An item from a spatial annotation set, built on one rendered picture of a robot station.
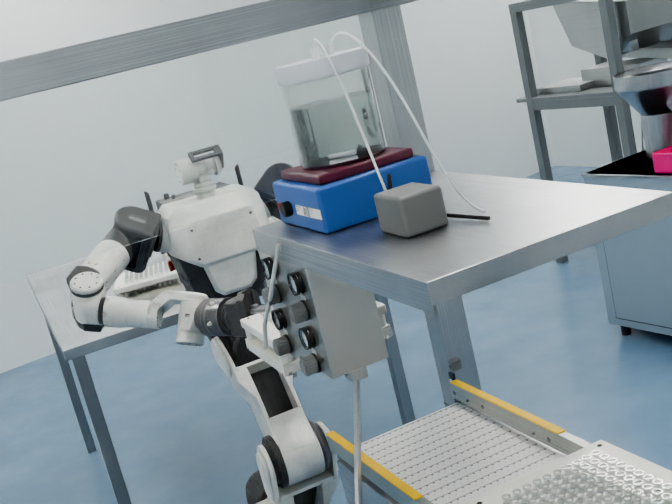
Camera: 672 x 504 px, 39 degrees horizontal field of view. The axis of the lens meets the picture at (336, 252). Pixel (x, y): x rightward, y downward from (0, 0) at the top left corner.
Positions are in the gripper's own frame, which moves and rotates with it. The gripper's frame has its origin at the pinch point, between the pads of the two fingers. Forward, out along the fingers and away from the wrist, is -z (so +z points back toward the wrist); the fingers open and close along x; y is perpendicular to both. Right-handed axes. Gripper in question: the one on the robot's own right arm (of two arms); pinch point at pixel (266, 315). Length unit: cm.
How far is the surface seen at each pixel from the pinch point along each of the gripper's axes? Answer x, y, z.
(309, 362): -6, 39, -43
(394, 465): 18, 29, -47
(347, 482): 22, 29, -36
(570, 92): 3, -346, 63
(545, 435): 16, 19, -71
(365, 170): -34, 28, -54
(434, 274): -25, 57, -81
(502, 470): 18, 27, -66
